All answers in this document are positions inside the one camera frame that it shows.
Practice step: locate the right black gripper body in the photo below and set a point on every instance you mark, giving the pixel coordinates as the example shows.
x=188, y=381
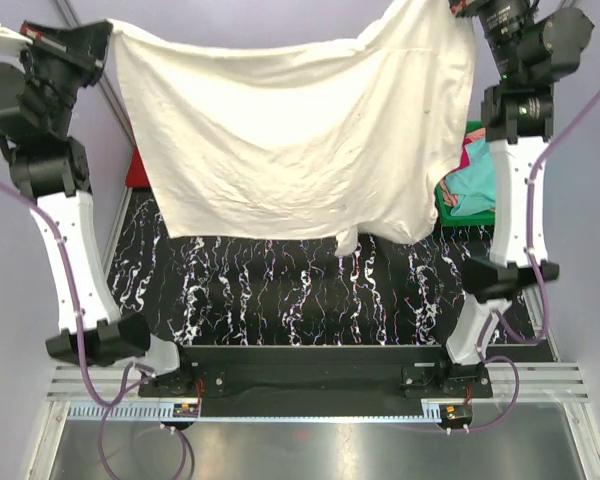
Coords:
x=462, y=8

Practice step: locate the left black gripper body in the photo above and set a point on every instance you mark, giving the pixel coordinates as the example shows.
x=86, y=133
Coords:
x=58, y=58

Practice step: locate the cream white t shirt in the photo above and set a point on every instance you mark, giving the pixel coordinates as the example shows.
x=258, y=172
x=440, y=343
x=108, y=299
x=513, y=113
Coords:
x=319, y=140

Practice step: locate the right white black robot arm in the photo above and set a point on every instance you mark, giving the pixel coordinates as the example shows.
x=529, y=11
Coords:
x=531, y=56

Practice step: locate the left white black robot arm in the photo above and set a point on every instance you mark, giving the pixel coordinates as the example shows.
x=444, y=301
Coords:
x=50, y=174

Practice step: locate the salmon pink t shirt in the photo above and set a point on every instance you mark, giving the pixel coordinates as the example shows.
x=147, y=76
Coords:
x=475, y=135

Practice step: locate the folded red t shirt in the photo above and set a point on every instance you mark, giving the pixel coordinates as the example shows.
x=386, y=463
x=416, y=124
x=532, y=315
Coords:
x=136, y=177

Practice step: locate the magenta t shirt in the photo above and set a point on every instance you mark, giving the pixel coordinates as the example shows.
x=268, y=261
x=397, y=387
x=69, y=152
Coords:
x=465, y=160

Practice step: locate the teal t shirt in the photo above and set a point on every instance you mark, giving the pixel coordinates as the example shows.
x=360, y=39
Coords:
x=472, y=188

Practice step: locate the green plastic bin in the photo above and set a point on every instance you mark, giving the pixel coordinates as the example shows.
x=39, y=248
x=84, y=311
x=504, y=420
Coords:
x=446, y=219

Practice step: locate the left aluminium corner post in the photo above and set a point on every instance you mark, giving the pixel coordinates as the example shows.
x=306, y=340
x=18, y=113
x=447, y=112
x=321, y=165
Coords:
x=69, y=18

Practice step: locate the aluminium corner post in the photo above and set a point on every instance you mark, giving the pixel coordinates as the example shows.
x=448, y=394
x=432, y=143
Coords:
x=568, y=3
x=69, y=18

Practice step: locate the right aluminium corner post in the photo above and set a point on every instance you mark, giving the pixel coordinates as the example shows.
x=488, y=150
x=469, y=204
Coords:
x=568, y=3

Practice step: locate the grey slotted cable duct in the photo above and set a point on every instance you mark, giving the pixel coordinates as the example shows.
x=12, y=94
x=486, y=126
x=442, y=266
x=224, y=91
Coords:
x=408, y=412

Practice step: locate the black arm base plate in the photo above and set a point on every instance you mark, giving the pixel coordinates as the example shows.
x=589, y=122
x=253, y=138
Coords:
x=373, y=369

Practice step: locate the aluminium rail frame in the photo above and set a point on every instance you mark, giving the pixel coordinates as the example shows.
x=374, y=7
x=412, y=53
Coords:
x=532, y=382

